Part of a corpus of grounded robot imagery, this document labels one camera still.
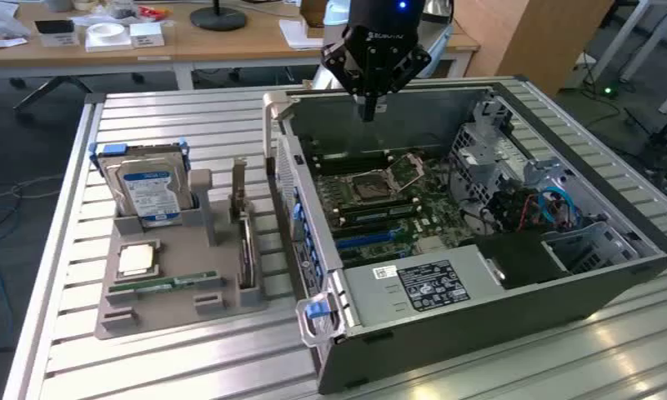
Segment blue floor cable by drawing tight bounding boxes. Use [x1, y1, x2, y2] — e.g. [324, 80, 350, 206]
[0, 199, 22, 358]

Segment white paper stack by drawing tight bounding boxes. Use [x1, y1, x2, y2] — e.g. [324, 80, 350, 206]
[279, 18, 327, 51]

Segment brown cardboard box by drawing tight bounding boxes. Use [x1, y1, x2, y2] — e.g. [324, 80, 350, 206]
[300, 0, 328, 27]

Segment black power connector bundle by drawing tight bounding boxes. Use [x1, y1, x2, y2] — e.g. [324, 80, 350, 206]
[483, 190, 531, 233]

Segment clear bag dark contents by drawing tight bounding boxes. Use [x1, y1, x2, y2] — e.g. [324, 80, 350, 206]
[105, 0, 137, 20]

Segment green motherboard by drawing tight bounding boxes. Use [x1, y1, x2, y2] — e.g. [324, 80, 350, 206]
[309, 149, 483, 268]

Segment perforated silver drive cage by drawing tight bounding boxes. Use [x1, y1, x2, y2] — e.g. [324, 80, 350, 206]
[448, 120, 535, 209]

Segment green RAM stick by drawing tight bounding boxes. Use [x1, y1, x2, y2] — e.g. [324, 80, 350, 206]
[109, 271, 219, 293]

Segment silver hard disk blue label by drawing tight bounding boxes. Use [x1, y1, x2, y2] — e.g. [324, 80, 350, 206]
[100, 145, 193, 229]

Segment blue expansion slot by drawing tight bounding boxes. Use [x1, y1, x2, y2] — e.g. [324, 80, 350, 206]
[332, 230, 400, 252]

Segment grey power supply unit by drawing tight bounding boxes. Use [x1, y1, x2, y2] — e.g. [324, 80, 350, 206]
[342, 244, 506, 329]

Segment white tape roll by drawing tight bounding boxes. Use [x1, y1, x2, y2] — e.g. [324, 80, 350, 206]
[88, 23, 124, 42]

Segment white floor cable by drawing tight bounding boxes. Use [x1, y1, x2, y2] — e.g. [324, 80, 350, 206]
[0, 173, 70, 200]

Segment wooden office desk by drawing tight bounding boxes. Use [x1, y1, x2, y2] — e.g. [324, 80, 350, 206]
[0, 0, 483, 80]

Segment silver chipset heatsink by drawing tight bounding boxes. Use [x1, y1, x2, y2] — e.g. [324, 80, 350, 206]
[416, 237, 451, 253]

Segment silver disk bay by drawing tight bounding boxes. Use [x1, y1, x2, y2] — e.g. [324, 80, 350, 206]
[542, 220, 655, 277]

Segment graphics card black heatsink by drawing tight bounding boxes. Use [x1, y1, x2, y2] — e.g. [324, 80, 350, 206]
[227, 157, 259, 291]

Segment flat white box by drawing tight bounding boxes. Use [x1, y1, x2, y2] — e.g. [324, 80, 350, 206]
[84, 32, 135, 53]

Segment grey parts rack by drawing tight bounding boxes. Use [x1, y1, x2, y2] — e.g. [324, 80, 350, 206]
[92, 168, 272, 342]

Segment white box black top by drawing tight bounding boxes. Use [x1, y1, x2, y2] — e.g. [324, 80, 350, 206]
[34, 19, 81, 48]

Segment wooden cabinet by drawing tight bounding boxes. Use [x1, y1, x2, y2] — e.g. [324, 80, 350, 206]
[466, 0, 618, 98]

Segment CPU socket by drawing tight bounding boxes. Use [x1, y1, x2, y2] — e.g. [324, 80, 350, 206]
[348, 170, 402, 202]

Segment blue data wire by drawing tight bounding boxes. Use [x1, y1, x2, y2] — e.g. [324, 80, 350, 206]
[536, 187, 584, 231]

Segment black chair base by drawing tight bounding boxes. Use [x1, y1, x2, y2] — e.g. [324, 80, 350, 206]
[10, 74, 97, 123]

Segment white table frame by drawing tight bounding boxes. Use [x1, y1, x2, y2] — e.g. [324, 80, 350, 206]
[586, 0, 667, 116]

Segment white switch box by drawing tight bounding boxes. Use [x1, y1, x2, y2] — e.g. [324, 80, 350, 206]
[560, 52, 598, 91]

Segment crumpled clear plastic bag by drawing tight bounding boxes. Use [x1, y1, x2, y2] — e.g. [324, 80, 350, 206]
[0, 1, 33, 39]

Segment black round lamp base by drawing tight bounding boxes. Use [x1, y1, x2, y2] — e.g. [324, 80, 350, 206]
[189, 0, 251, 31]

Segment open grey PC case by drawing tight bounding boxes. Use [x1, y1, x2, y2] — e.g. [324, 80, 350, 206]
[260, 81, 667, 396]

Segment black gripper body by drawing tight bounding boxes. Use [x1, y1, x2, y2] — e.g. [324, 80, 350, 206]
[342, 0, 424, 94]

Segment blue disk caddy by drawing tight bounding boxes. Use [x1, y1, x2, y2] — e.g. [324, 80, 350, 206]
[88, 140, 195, 176]

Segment plain white box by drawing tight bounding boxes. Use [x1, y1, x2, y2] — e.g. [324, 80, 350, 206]
[128, 22, 165, 49]

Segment silver CPU chip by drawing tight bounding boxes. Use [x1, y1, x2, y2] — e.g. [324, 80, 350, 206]
[116, 244, 163, 278]

